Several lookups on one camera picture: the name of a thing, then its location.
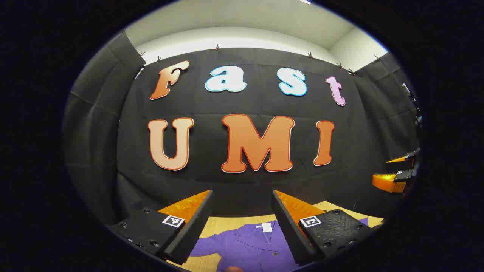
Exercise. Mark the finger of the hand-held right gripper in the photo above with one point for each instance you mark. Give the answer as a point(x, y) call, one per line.
point(410, 155)
point(389, 183)

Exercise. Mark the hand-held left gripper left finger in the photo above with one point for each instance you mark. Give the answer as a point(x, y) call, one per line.
point(193, 226)

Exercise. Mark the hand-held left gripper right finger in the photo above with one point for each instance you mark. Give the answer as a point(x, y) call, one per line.
point(289, 226)

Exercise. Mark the purple shirt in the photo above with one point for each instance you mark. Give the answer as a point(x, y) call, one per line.
point(249, 245)

